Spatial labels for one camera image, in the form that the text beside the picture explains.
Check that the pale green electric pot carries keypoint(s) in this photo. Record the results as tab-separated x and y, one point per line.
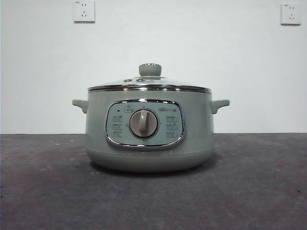
199	124

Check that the glass lid with green knob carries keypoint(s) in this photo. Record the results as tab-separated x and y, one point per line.
149	70

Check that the white wall socket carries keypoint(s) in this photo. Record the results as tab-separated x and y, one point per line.
84	11
291	14

